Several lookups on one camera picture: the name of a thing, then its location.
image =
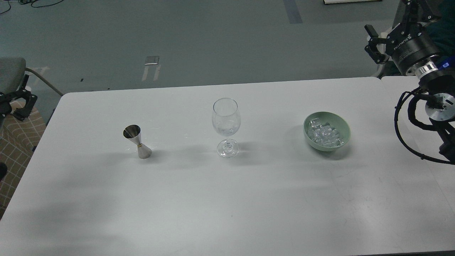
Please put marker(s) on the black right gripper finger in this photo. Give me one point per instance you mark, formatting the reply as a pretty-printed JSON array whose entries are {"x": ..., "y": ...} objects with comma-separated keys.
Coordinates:
[
  {"x": 420, "y": 12},
  {"x": 374, "y": 38}
]

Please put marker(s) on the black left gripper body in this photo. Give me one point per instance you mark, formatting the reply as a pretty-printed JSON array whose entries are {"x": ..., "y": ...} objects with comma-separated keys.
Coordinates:
[{"x": 5, "y": 107}]

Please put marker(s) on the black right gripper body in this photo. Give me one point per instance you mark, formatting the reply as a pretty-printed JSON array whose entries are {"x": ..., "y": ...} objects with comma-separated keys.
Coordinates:
[{"x": 409, "y": 48}]

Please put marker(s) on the clear ice cubes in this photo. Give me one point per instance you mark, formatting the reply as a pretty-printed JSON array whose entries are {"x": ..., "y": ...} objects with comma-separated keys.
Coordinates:
[{"x": 324, "y": 134}]

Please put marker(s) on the steel double jigger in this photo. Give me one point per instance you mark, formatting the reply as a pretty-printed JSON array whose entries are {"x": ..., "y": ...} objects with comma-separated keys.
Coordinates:
[{"x": 133, "y": 134}]

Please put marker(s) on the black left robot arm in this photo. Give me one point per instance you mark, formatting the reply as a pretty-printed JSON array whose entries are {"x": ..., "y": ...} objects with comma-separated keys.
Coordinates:
[{"x": 3, "y": 166}]

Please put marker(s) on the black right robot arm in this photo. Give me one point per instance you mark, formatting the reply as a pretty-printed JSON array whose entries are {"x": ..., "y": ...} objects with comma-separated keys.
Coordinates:
[{"x": 431, "y": 107}]

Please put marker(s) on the clear wine glass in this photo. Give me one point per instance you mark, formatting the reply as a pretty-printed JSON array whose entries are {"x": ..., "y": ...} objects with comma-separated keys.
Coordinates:
[{"x": 226, "y": 121}]

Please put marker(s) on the grey office chair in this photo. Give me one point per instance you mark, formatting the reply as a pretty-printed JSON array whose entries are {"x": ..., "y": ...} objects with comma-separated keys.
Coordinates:
[{"x": 385, "y": 69}]

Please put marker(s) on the person in teal shirt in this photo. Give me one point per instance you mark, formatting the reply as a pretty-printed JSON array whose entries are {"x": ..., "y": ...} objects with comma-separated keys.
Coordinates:
[{"x": 442, "y": 32}]

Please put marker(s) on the grey chair at left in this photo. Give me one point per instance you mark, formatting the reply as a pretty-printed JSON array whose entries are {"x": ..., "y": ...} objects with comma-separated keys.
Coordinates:
[{"x": 12, "y": 74}]

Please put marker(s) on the green ceramic bowl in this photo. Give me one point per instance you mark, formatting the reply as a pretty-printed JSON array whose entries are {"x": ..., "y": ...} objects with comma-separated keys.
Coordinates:
[{"x": 335, "y": 120}]

